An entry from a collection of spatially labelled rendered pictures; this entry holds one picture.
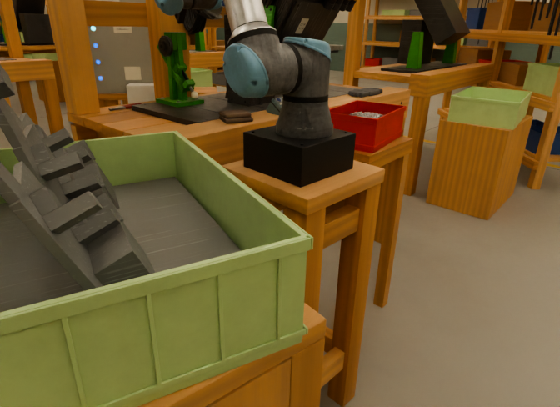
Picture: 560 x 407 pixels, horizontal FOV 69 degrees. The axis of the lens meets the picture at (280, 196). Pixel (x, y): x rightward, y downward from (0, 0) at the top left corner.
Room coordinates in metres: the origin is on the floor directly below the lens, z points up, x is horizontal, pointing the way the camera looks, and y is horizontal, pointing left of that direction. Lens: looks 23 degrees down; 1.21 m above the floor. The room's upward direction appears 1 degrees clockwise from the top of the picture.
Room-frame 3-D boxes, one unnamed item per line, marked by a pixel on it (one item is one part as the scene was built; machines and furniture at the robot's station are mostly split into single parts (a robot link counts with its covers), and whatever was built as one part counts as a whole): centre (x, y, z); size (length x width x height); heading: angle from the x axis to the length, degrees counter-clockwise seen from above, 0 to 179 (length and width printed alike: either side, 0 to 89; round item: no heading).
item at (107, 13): (2.14, 0.35, 1.23); 1.30 x 0.05 x 0.09; 139
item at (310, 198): (1.06, -0.06, 0.83); 0.32 x 0.32 x 0.04; 45
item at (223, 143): (1.71, -0.14, 0.82); 1.50 x 0.14 x 0.15; 139
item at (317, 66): (1.06, -0.05, 1.11); 0.13 x 0.12 x 0.14; 127
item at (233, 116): (1.39, 0.16, 0.91); 0.10 x 0.08 x 0.03; 115
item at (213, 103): (1.90, 0.07, 0.89); 1.10 x 0.42 x 0.02; 139
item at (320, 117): (1.06, -0.06, 1.00); 0.15 x 0.15 x 0.10
